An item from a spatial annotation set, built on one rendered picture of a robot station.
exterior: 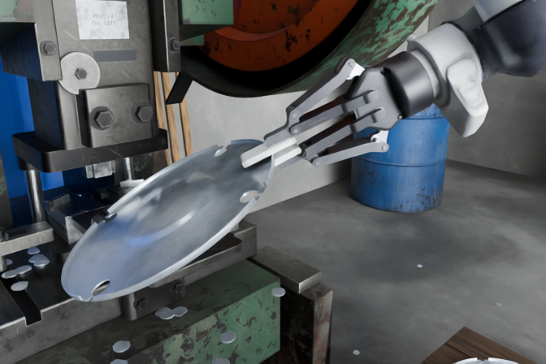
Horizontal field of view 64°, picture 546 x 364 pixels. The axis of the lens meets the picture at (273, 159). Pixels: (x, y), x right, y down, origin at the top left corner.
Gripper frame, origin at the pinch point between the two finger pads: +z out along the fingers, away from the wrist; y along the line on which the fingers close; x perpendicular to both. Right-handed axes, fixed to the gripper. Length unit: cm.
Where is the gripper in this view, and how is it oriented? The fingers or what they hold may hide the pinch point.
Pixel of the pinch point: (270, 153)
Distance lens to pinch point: 53.8
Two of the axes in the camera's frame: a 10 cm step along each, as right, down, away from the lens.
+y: -4.3, -8.2, -3.8
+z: -8.9, 4.6, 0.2
